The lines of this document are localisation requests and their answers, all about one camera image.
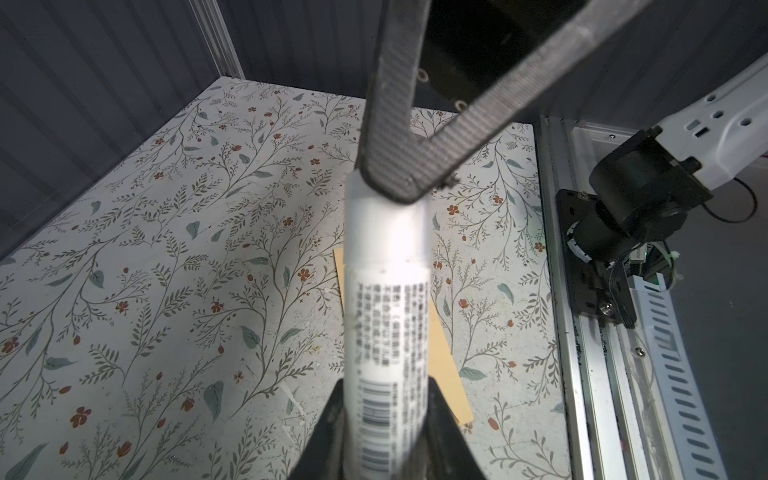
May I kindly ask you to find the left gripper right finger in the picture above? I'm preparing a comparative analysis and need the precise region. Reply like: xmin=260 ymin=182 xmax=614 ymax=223
xmin=424 ymin=377 xmax=485 ymax=480

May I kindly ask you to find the white vented cable tray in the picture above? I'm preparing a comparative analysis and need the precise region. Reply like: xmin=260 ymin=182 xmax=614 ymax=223
xmin=630 ymin=276 xmax=727 ymax=479

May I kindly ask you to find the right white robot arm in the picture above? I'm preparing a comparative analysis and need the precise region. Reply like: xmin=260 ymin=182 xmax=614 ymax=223
xmin=356 ymin=1 xmax=767 ymax=262

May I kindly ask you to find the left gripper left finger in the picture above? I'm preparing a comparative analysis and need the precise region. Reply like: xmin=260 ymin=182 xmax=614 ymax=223
xmin=288 ymin=379 xmax=345 ymax=480

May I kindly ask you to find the floral table mat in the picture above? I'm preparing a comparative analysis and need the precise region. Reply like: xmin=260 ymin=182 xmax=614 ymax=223
xmin=1 ymin=78 xmax=571 ymax=479

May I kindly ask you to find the white glue stick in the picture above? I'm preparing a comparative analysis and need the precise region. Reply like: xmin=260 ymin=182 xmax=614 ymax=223
xmin=343 ymin=171 xmax=431 ymax=479

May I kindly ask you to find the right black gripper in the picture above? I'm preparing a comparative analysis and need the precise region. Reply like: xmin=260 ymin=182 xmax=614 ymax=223
xmin=356 ymin=0 xmax=646 ymax=204

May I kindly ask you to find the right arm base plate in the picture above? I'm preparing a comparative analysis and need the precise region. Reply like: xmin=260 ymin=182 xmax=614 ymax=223
xmin=555 ymin=189 xmax=637 ymax=329

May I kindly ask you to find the tan paper envelope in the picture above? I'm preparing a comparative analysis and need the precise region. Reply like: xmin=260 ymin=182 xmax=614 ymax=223
xmin=333 ymin=247 xmax=474 ymax=426

